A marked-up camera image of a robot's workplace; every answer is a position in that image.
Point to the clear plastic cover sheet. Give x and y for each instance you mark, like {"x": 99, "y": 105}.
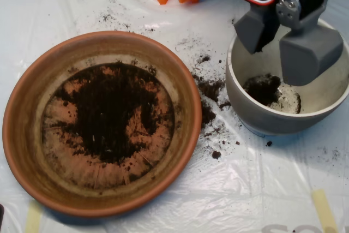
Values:
{"x": 245, "y": 189}

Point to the white ceramic pot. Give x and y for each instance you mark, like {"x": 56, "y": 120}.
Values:
{"x": 245, "y": 110}

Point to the black object at edge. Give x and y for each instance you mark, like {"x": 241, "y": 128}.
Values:
{"x": 1, "y": 215}

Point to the terracotta clay saucer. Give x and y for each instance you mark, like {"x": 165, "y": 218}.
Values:
{"x": 24, "y": 134}

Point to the spilled soil pile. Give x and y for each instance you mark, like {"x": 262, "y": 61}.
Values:
{"x": 210, "y": 88}

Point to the long beige masking tape strip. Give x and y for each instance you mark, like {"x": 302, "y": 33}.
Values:
{"x": 33, "y": 219}
{"x": 324, "y": 211}

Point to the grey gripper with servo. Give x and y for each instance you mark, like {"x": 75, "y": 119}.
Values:
{"x": 286, "y": 11}

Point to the dark brown food chunk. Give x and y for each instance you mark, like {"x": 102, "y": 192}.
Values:
{"x": 216, "y": 154}

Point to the small dark food piece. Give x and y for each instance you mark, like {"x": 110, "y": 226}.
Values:
{"x": 269, "y": 143}

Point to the dark soil heap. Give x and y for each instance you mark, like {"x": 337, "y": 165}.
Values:
{"x": 109, "y": 107}

